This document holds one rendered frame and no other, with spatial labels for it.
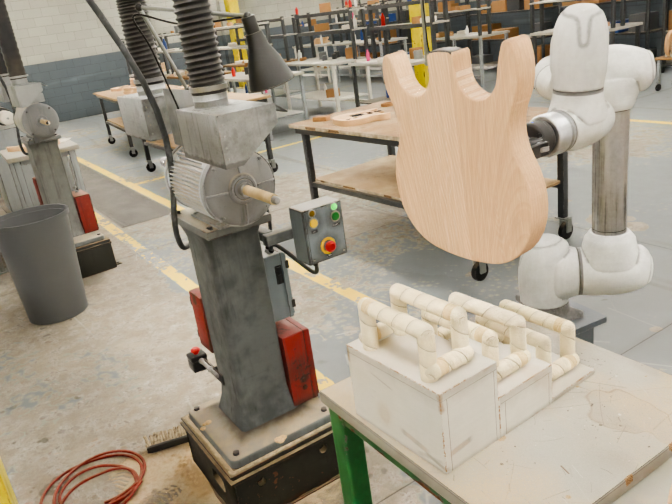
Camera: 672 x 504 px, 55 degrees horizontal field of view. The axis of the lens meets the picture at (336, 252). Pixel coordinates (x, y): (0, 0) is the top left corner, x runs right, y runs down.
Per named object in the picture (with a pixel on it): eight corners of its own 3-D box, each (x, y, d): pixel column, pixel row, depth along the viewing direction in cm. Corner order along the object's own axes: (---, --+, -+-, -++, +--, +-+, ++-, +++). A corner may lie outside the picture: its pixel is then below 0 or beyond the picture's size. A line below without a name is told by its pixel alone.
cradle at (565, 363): (537, 381, 138) (536, 368, 137) (569, 360, 144) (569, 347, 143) (550, 387, 136) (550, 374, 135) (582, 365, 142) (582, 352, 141)
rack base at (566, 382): (455, 358, 154) (455, 354, 154) (497, 334, 162) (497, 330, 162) (553, 403, 133) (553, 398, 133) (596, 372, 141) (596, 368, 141)
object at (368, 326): (360, 348, 130) (354, 306, 127) (372, 341, 132) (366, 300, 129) (370, 353, 128) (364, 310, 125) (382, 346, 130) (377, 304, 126)
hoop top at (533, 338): (472, 325, 150) (471, 313, 148) (481, 320, 151) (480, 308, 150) (545, 354, 134) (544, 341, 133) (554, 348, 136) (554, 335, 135)
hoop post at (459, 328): (449, 360, 121) (445, 315, 118) (461, 353, 123) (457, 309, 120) (462, 366, 119) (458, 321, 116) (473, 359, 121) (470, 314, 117)
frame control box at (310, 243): (268, 269, 243) (255, 204, 234) (316, 252, 253) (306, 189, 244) (301, 287, 223) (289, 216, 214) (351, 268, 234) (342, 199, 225)
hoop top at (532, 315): (496, 312, 154) (495, 300, 153) (505, 307, 156) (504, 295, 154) (569, 339, 138) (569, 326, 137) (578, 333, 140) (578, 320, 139)
